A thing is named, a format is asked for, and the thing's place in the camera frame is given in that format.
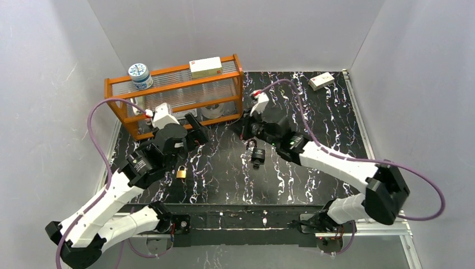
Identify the blue white round tin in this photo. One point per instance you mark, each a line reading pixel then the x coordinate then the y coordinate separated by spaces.
pixel 140 76

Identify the orange wooden shelf rack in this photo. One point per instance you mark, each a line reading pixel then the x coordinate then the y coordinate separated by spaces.
pixel 176 87

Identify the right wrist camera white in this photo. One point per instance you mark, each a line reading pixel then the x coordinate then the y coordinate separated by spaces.
pixel 260 100

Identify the clear tape roll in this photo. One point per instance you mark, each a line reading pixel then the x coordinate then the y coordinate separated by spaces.
pixel 213 111

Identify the white small box on table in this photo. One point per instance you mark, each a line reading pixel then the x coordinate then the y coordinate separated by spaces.
pixel 321 81

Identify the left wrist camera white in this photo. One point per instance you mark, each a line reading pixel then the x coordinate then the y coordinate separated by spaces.
pixel 160 116

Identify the small brass padlock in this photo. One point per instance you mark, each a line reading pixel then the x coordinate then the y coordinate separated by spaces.
pixel 181 172

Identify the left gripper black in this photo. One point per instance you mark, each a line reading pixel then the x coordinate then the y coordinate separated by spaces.
pixel 192 131

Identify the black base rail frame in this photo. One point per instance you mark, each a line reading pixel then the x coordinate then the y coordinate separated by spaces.
pixel 187 225

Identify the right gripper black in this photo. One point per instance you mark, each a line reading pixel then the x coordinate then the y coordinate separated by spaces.
pixel 253 131

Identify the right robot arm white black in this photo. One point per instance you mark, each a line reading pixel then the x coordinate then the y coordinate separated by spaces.
pixel 382 189

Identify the white olive box on shelf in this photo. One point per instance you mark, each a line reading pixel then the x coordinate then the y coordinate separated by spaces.
pixel 201 68

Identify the black padlock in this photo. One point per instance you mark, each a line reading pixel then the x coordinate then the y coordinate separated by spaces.
pixel 258 154

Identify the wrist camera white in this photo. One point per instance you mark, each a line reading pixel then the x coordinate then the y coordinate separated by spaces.
pixel 160 116
pixel 260 100

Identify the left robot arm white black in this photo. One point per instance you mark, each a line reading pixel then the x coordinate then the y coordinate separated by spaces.
pixel 84 236

